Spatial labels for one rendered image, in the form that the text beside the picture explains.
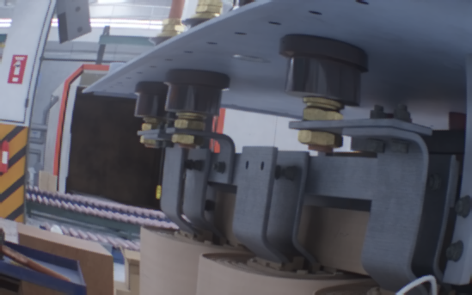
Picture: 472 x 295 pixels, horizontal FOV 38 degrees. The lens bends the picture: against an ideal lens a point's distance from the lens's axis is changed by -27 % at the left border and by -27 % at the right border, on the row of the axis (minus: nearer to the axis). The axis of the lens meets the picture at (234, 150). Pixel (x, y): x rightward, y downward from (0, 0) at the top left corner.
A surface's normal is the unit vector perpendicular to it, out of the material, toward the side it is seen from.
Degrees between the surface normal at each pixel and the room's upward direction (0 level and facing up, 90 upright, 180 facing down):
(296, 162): 90
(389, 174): 90
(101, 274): 90
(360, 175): 90
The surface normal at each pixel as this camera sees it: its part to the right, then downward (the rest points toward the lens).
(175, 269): -0.66, -0.10
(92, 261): 0.31, 0.01
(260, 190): -0.95, -0.12
